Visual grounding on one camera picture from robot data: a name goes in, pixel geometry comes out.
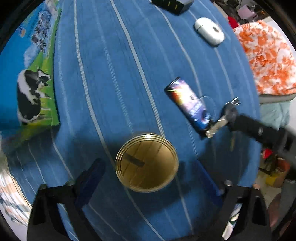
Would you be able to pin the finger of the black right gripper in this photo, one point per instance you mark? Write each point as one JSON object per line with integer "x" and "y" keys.
{"x": 280, "y": 141}

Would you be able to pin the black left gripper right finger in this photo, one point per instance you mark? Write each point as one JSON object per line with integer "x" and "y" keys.
{"x": 242, "y": 211}

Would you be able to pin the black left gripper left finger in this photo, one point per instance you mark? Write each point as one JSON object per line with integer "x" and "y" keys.
{"x": 45, "y": 221}

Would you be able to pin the black car key with keyring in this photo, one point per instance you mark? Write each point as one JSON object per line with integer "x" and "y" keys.
{"x": 228, "y": 116}

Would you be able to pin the gold round tin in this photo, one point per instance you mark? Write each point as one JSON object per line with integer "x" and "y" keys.
{"x": 146, "y": 163}

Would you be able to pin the teal fabric pile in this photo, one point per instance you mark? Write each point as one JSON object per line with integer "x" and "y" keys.
{"x": 275, "y": 115}

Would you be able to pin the plaid orange blue cloth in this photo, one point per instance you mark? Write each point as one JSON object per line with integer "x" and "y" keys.
{"x": 15, "y": 204}

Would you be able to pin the orange white floral cushion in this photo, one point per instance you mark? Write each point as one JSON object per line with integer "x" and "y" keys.
{"x": 270, "y": 57}

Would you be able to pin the dark galaxy print can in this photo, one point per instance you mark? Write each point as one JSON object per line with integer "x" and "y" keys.
{"x": 189, "y": 104}

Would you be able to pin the white earbuds case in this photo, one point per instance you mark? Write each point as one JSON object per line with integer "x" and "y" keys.
{"x": 209, "y": 31}

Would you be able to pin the blue striped tablecloth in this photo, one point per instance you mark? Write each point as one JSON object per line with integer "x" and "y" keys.
{"x": 112, "y": 62}

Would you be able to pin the blue cardboard milk box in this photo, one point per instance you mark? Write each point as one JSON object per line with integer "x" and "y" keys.
{"x": 28, "y": 104}

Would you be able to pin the black silver charger block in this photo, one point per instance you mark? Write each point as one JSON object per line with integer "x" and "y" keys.
{"x": 175, "y": 7}

